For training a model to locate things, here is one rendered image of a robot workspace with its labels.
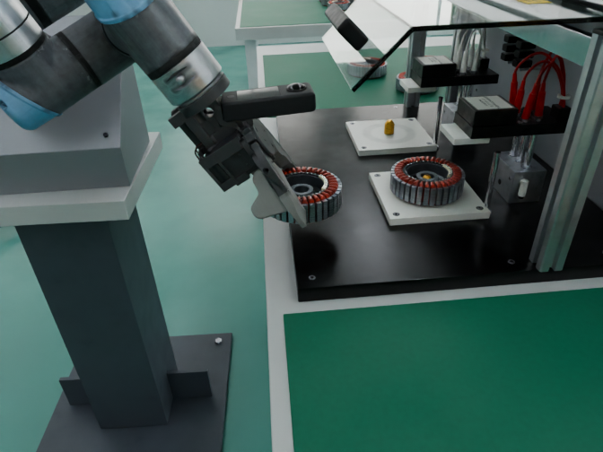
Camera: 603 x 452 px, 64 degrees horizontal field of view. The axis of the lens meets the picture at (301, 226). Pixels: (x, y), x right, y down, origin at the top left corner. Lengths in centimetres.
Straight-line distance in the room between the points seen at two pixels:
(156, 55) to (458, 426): 49
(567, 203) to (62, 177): 80
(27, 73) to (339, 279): 43
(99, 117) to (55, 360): 100
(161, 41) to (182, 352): 118
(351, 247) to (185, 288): 125
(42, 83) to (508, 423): 61
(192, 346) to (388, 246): 104
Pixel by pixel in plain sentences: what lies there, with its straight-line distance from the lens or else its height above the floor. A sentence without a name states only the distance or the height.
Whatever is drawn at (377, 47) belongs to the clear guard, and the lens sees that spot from 53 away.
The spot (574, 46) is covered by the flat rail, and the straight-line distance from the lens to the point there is 63.
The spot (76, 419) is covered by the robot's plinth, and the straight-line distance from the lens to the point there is 155.
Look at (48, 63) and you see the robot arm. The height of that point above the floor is 102.
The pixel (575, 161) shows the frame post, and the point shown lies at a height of 92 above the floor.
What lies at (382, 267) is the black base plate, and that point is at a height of 77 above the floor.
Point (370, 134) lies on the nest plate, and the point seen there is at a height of 78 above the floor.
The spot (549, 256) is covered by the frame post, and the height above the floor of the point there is 79.
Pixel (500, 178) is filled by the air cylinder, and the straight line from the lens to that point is 83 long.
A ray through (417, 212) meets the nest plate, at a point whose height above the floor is 78.
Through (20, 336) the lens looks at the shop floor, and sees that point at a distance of 190.
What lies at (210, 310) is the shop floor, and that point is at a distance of 174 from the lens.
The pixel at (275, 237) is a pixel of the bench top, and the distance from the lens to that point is 73.
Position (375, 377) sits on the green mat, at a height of 75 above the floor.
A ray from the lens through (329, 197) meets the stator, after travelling 64.
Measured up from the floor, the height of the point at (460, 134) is 88.
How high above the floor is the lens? 116
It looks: 33 degrees down
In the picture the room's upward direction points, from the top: 2 degrees counter-clockwise
